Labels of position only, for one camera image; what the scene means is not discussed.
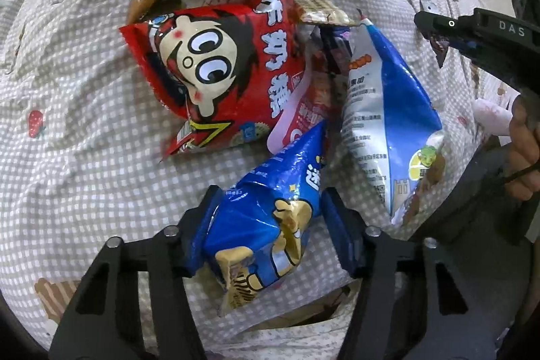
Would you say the beige checkered snack bar packet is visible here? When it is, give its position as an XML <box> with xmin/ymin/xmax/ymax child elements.
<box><xmin>293</xmin><ymin>0</ymin><xmax>359</xmax><ymax>27</ymax></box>

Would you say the pink snack packet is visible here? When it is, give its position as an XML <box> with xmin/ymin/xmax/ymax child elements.
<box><xmin>267</xmin><ymin>27</ymin><xmax>342</xmax><ymax>154</ymax></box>

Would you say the person's right hand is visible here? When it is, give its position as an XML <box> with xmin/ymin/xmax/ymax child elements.
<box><xmin>508</xmin><ymin>96</ymin><xmax>540</xmax><ymax>202</ymax></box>

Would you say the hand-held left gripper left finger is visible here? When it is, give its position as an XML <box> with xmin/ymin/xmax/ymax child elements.
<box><xmin>48</xmin><ymin>185</ymin><xmax>222</xmax><ymax>360</ymax></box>

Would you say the pink white soft cloth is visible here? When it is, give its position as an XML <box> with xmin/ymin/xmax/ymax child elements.
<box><xmin>473</xmin><ymin>99</ymin><xmax>514</xmax><ymax>138</ymax></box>

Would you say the blue white snack bag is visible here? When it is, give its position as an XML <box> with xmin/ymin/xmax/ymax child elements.
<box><xmin>337</xmin><ymin>18</ymin><xmax>446</xmax><ymax>228</ymax></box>

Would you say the red cartoon face snack bag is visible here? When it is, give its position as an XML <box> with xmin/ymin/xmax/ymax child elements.
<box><xmin>119</xmin><ymin>0</ymin><xmax>313</xmax><ymax>158</ymax></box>

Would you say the dark purple snack packet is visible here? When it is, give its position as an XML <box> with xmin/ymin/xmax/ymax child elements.
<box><xmin>314</xmin><ymin>23</ymin><xmax>352</xmax><ymax>91</ymax></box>

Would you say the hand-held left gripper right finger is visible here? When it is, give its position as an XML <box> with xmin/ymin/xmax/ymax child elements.
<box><xmin>321</xmin><ymin>187</ymin><xmax>507</xmax><ymax>360</ymax></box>

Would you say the dark blue snack bag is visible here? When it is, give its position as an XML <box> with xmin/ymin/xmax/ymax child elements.
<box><xmin>202</xmin><ymin>119</ymin><xmax>330</xmax><ymax>319</ymax></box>

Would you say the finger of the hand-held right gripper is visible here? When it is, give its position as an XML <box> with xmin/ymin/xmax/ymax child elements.
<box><xmin>414</xmin><ymin>8</ymin><xmax>540</xmax><ymax>49</ymax></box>
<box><xmin>430</xmin><ymin>34</ymin><xmax>526</xmax><ymax>91</ymax></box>

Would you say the black cable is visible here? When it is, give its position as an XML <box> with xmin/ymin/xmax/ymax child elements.
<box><xmin>491</xmin><ymin>165</ymin><xmax>540</xmax><ymax>186</ymax></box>

